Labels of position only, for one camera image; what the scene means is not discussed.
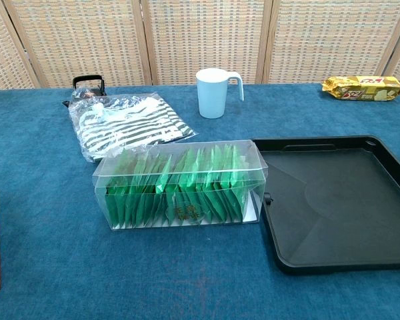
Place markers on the green packets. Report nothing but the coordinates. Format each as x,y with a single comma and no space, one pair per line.
186,200

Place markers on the striped cloth in plastic bag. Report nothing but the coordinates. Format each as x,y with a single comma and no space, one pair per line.
126,123

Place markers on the yellow biscuit packet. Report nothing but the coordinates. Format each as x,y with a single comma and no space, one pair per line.
360,88

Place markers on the black plastic tray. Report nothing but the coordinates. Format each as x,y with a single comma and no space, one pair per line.
336,206

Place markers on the woven folding screen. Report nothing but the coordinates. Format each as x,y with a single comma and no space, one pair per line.
203,40

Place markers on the blue table cloth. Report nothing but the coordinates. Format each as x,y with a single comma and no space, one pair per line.
53,200

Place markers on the clear box of green packets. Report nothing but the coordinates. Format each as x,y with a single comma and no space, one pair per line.
180,166

